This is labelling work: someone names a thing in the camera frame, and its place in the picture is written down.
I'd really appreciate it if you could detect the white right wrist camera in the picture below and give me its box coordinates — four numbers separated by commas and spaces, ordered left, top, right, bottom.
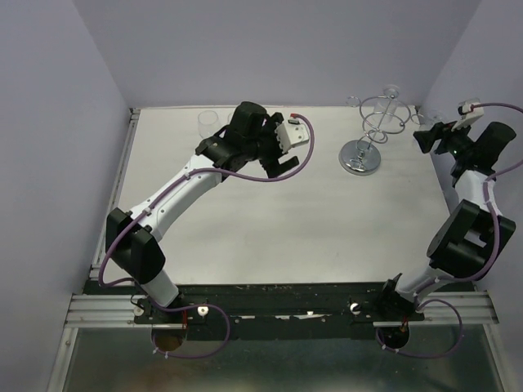
451, 98, 484, 131

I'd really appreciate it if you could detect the chrome wine glass rack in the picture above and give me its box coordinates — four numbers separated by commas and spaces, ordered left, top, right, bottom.
338, 93, 419, 176

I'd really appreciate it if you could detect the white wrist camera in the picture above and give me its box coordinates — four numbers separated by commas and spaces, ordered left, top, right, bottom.
451, 98, 484, 131
275, 118, 310, 154

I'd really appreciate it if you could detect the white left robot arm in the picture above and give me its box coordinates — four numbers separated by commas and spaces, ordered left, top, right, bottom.
105, 101, 311, 323

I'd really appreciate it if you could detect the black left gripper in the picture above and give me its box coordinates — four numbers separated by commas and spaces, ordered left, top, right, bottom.
244, 114, 299, 180

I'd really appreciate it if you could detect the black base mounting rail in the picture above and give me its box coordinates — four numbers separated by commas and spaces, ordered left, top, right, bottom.
100, 283, 491, 341

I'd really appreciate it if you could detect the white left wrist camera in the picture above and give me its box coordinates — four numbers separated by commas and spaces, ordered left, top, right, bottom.
275, 118, 310, 154

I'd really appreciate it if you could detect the aluminium frame rail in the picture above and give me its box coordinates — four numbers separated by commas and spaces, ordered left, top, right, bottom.
44, 108, 142, 392

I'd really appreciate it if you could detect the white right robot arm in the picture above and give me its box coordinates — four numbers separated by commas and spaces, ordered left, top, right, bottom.
375, 122, 516, 320

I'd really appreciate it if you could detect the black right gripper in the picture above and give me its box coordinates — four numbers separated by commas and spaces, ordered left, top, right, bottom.
413, 118, 476, 160

